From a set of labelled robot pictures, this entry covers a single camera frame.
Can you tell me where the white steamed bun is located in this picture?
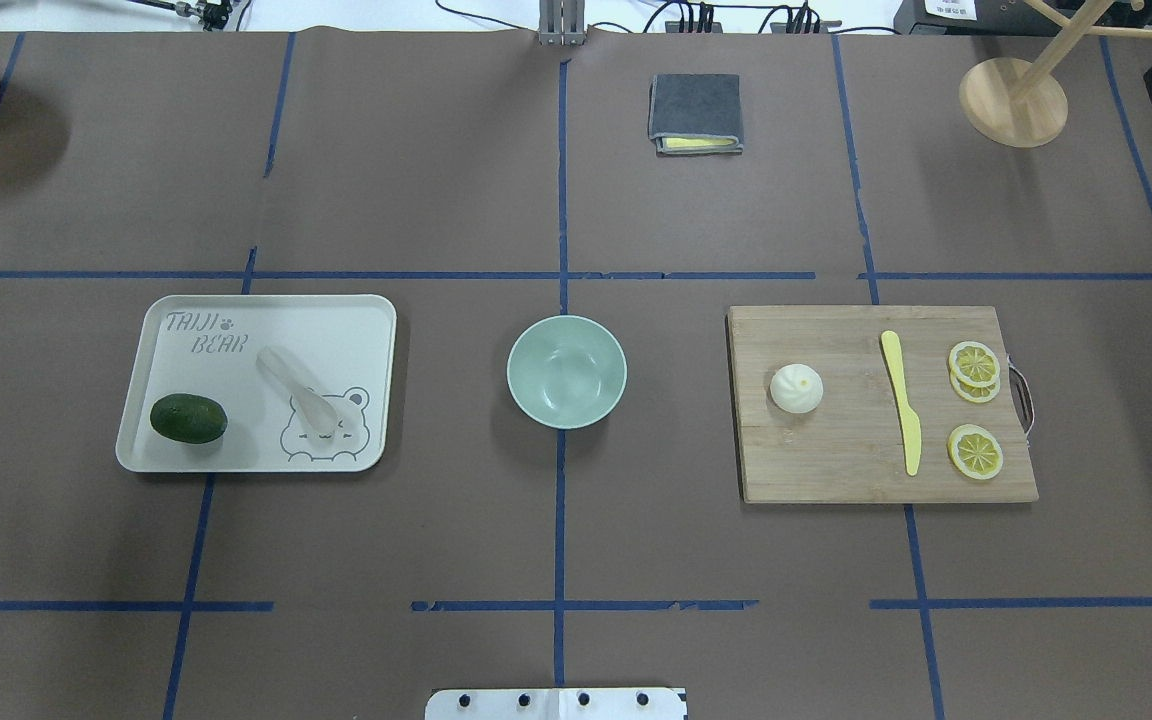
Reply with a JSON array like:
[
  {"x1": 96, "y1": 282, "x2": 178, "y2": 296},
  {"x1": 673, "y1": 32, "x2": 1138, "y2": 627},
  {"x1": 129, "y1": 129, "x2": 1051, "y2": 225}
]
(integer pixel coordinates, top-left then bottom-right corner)
[{"x1": 768, "y1": 363, "x2": 826, "y2": 414}]

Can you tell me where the translucent white spoon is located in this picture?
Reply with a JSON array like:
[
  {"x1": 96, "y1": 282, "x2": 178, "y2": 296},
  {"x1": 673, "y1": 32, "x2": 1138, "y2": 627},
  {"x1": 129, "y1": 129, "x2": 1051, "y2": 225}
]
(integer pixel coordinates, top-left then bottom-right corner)
[{"x1": 256, "y1": 346, "x2": 340, "y2": 439}]

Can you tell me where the pale green bowl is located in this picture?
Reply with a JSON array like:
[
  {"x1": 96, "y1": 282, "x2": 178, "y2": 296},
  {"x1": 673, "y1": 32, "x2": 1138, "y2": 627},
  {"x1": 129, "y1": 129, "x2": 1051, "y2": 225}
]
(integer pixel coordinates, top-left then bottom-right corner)
[{"x1": 506, "y1": 314, "x2": 628, "y2": 430}]

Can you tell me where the grey folded cloth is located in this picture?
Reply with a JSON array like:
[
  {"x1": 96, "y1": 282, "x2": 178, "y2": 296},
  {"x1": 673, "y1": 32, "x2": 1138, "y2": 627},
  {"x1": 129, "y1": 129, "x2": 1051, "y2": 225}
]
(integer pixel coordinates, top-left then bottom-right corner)
[{"x1": 646, "y1": 74, "x2": 744, "y2": 156}]

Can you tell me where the wooden cutting board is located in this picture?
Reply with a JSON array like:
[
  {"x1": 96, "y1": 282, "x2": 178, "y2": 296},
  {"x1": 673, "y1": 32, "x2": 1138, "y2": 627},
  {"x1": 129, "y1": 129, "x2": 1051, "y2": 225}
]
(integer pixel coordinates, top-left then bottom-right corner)
[{"x1": 727, "y1": 305, "x2": 1039, "y2": 503}]

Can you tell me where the white bear tray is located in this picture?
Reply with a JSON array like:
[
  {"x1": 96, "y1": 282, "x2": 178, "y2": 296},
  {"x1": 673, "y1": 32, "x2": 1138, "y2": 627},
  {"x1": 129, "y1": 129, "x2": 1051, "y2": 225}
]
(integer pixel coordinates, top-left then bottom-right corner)
[{"x1": 116, "y1": 293, "x2": 397, "y2": 473}]

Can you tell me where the yellow plastic knife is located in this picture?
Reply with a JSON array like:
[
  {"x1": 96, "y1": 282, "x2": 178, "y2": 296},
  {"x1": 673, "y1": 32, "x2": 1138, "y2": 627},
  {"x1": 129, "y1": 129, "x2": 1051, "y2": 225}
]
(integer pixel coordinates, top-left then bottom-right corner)
[{"x1": 879, "y1": 329, "x2": 923, "y2": 477}]

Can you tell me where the green avocado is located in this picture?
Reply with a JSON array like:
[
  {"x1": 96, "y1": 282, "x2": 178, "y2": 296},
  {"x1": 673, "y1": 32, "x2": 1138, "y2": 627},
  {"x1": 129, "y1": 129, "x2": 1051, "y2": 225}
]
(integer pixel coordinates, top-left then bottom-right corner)
[{"x1": 147, "y1": 393, "x2": 228, "y2": 445}]

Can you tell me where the upper lemon slice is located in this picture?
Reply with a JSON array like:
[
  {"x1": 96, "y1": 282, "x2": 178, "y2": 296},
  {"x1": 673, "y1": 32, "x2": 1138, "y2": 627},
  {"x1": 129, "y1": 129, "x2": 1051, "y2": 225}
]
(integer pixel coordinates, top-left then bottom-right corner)
[{"x1": 947, "y1": 341, "x2": 1002, "y2": 389}]

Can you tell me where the lemon slice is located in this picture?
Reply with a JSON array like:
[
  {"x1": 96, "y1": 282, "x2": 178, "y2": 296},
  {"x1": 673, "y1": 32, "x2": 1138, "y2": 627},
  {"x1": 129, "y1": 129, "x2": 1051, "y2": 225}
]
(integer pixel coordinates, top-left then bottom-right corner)
[
  {"x1": 947, "y1": 341, "x2": 1002, "y2": 389},
  {"x1": 946, "y1": 424, "x2": 1005, "y2": 480},
  {"x1": 950, "y1": 377, "x2": 1001, "y2": 404}
]

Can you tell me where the middle lemon slice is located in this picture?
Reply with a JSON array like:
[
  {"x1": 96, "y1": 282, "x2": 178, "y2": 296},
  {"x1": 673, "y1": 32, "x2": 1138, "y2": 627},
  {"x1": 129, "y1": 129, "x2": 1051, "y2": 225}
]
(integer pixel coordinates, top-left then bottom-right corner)
[{"x1": 950, "y1": 377, "x2": 1001, "y2": 404}]

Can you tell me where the lower lemon slice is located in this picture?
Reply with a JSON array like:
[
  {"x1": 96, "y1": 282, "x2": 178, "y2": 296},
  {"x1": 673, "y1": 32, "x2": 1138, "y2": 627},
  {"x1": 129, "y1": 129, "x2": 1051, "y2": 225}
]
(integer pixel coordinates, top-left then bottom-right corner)
[{"x1": 946, "y1": 424, "x2": 1005, "y2": 480}]

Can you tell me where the wooden mug stand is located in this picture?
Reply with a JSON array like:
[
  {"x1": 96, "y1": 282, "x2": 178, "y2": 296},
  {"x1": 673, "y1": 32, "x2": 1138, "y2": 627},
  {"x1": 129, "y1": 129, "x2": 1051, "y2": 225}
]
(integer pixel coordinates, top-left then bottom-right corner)
[{"x1": 957, "y1": 1, "x2": 1152, "y2": 149}]

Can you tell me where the aluminium frame post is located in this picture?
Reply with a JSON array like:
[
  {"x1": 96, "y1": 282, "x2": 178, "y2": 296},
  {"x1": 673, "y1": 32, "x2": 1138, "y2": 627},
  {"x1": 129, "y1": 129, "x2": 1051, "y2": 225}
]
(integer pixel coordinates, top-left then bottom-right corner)
[{"x1": 538, "y1": 0, "x2": 588, "y2": 47}]

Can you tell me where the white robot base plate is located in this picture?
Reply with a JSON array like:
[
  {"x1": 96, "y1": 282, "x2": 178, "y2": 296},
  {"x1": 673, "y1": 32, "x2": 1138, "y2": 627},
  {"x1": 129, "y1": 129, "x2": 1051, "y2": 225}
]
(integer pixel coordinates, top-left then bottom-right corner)
[{"x1": 424, "y1": 685, "x2": 689, "y2": 719}]

